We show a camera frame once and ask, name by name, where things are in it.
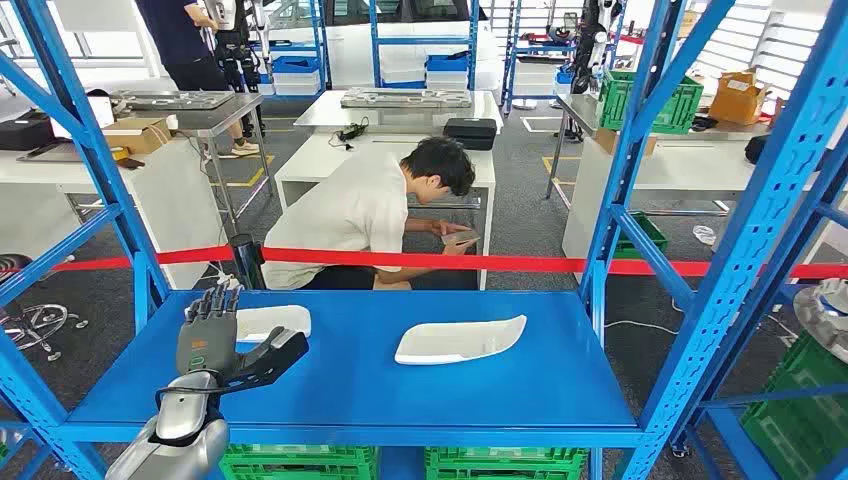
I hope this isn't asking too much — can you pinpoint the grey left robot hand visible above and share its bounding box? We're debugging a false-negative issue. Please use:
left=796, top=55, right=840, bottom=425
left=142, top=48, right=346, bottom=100
left=175, top=281, right=311, bottom=393

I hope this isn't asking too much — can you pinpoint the white curved plastic part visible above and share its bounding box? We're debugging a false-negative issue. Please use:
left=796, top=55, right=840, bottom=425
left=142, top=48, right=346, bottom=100
left=235, top=304, right=313, bottom=344
left=395, top=314, right=528, bottom=367

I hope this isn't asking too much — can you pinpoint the blue metal shelf rack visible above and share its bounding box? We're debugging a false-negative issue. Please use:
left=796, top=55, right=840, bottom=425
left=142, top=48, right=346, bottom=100
left=0, top=0, right=848, bottom=480
left=248, top=0, right=333, bottom=94
left=500, top=0, right=578, bottom=115
left=368, top=0, right=480, bottom=91
left=669, top=125, right=848, bottom=480

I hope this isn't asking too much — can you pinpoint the long grey metal part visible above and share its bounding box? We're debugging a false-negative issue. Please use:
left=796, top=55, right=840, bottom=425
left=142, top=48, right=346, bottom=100
left=117, top=89, right=237, bottom=112
left=341, top=87, right=473, bottom=111

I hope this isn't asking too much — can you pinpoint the silver cast metal part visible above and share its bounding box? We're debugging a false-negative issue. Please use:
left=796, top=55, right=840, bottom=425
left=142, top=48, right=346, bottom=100
left=792, top=278, right=848, bottom=366

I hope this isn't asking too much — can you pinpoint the green plastic crate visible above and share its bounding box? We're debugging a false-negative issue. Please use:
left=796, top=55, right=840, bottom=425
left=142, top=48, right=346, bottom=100
left=612, top=211, right=669, bottom=260
left=218, top=445, right=379, bottom=480
left=599, top=69, right=705, bottom=136
left=740, top=331, right=848, bottom=480
left=423, top=447, right=590, bottom=480

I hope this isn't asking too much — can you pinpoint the black stool with chrome base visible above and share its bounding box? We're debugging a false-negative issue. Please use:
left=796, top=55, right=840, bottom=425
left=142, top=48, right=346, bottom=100
left=0, top=253, right=89, bottom=364

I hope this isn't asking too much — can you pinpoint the person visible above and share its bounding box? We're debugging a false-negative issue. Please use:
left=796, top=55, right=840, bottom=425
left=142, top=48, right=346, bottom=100
left=261, top=135, right=482, bottom=293
left=135, top=0, right=261, bottom=158

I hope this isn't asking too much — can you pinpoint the brown cardboard box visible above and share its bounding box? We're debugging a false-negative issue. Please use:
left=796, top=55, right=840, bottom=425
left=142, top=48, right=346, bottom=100
left=708, top=66, right=770, bottom=126
left=102, top=117, right=174, bottom=156

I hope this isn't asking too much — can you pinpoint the white box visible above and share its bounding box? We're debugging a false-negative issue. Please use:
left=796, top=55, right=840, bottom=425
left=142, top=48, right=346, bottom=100
left=49, top=95, right=116, bottom=140

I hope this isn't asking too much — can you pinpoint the black humanoid robot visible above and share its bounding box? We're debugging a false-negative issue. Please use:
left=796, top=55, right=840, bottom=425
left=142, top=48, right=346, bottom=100
left=568, top=0, right=627, bottom=95
left=201, top=0, right=266, bottom=140

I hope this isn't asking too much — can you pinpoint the blue storage bin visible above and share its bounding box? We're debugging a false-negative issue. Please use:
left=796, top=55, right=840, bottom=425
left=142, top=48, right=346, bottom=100
left=425, top=54, right=470, bottom=73
left=272, top=56, right=321, bottom=75

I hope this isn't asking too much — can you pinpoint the white car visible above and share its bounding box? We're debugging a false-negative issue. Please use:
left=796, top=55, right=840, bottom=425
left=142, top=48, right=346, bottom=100
left=261, top=0, right=505, bottom=91

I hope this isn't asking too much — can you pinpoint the red barrier tape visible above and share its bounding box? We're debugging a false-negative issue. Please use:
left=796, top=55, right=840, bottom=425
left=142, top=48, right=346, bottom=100
left=0, top=245, right=848, bottom=281

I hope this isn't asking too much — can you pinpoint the black hard case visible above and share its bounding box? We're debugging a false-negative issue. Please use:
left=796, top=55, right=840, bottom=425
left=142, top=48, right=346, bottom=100
left=442, top=117, right=498, bottom=152

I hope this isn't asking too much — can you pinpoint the flat brown cardboard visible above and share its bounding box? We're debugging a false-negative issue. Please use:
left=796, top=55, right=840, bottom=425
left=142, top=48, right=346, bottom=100
left=592, top=127, right=658, bottom=158

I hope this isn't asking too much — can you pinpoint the black barrier post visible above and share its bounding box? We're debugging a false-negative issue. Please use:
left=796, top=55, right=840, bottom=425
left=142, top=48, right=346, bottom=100
left=228, top=233, right=266, bottom=291

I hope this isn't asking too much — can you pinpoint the black cable bundle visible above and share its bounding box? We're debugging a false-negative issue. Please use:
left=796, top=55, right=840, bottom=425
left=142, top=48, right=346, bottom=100
left=327, top=117, right=371, bottom=149

